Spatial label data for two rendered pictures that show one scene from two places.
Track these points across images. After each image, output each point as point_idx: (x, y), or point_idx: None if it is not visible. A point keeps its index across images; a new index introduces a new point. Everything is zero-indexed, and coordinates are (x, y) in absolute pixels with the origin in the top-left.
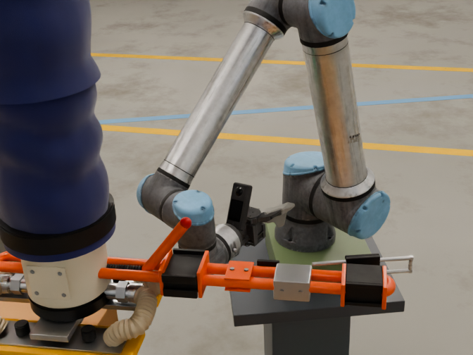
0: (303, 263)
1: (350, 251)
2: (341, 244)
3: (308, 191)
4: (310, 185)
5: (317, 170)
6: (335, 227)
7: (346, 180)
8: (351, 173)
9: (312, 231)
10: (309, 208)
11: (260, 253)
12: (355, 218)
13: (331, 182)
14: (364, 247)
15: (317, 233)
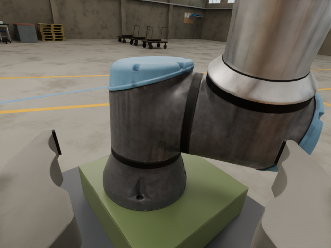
0: (180, 235)
1: (212, 182)
2: (192, 174)
3: (179, 111)
4: (180, 99)
5: (184, 70)
6: (231, 162)
7: (309, 59)
8: (323, 39)
9: (171, 173)
10: (180, 141)
11: (82, 215)
12: (307, 140)
13: (267, 73)
14: (217, 170)
15: (177, 173)
